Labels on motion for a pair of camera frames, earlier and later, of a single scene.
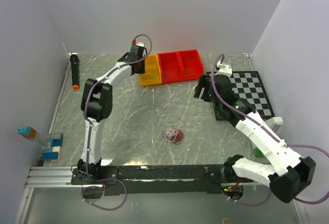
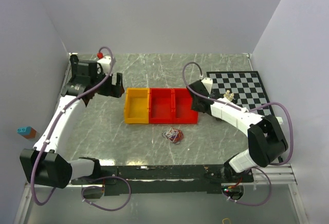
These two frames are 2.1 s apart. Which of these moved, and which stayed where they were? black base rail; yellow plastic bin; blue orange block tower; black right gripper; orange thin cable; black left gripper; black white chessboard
Moved: black right gripper; yellow plastic bin; black left gripper
Stayed: orange thin cable; black white chessboard; blue orange block tower; black base rail
